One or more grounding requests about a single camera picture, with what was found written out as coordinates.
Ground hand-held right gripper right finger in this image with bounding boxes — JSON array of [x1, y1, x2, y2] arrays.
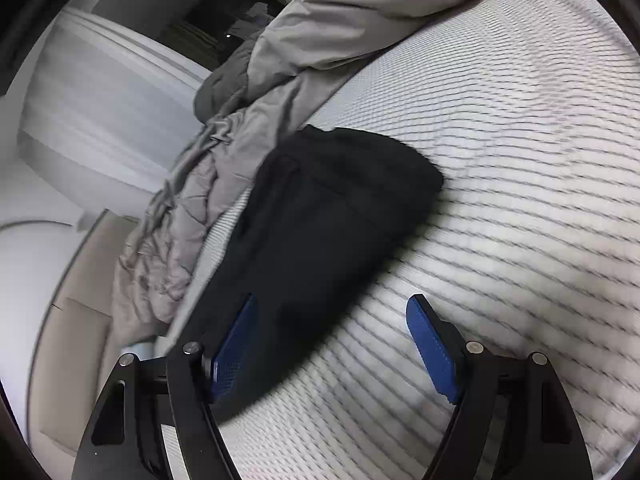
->
[[406, 294, 596, 480]]

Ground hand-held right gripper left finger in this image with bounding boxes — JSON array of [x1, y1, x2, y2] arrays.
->
[[71, 294, 258, 480]]

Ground black pants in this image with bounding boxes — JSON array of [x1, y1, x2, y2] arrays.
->
[[167, 125, 445, 423]]

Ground bed with white striped sheet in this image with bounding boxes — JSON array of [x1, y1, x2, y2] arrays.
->
[[120, 0, 640, 480]]

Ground grey comforter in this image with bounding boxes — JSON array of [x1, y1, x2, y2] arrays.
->
[[111, 0, 543, 346]]

